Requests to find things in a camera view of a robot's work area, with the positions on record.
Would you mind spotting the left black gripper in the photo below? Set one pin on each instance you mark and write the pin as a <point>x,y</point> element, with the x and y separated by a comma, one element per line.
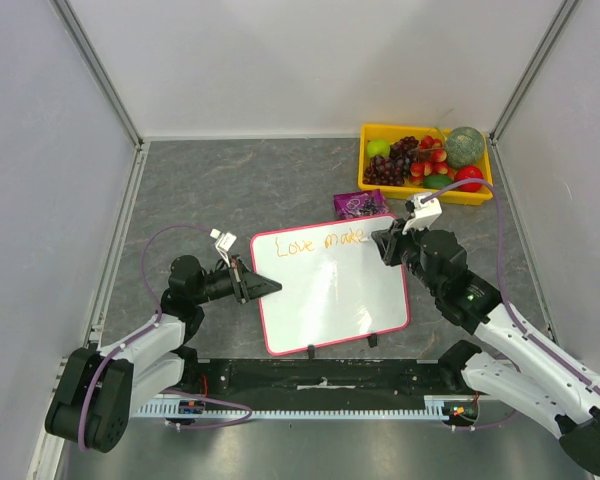
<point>247,285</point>

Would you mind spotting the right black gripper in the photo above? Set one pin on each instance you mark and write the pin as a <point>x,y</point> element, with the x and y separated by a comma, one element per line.
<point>393,245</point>

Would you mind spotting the pink framed whiteboard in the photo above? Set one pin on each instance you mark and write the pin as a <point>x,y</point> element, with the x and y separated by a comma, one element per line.
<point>335,288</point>

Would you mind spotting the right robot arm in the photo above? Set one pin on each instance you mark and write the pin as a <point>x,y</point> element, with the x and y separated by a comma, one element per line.
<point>547,384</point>

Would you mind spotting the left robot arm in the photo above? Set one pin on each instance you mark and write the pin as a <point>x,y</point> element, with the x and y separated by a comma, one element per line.
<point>100,389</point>

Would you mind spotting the purple snack bag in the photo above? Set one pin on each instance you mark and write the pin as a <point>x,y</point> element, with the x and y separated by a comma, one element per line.
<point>360,204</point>

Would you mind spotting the dark purple grape bunch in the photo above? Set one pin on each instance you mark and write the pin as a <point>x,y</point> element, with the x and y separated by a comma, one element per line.
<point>392,170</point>

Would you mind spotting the red peach cluster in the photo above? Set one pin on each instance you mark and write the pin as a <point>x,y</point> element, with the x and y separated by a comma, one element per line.
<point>430,159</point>

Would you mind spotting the green mango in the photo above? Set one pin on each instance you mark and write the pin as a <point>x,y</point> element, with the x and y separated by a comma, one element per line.
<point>437,181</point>

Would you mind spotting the green apple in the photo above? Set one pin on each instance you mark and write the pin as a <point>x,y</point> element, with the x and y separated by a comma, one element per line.
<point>378,147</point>

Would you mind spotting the red apple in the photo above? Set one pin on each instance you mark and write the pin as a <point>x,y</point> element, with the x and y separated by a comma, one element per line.
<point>466,173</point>

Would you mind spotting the green netted melon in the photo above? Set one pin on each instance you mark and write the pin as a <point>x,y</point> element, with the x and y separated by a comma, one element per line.
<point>464,147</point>

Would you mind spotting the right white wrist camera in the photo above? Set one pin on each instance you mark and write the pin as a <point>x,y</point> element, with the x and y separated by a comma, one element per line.
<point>423,210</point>

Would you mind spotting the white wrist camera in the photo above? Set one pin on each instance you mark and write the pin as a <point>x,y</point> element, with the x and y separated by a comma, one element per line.
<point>423,210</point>
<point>223,242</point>

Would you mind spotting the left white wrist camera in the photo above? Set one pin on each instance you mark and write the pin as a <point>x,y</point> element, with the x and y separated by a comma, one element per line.
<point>223,242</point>

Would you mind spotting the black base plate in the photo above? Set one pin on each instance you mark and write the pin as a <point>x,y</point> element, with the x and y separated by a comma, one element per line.
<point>321,384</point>

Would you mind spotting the light blue cable duct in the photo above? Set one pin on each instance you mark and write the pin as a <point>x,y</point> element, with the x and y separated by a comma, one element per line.
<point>175,408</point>

